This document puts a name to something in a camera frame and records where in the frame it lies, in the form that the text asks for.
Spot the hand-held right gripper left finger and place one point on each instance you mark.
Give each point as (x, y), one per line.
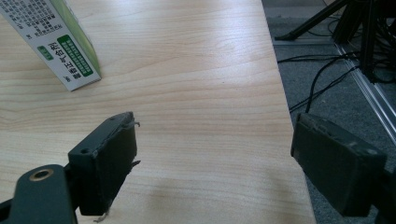
(106, 168)

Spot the aluminium floor rail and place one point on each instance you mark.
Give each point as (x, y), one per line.
(370, 90)

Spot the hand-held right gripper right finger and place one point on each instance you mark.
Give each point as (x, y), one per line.
(334, 168)

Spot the white and green carton box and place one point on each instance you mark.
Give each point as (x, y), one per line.
(59, 43)

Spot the black tripod stand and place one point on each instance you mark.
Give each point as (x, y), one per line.
(348, 21)

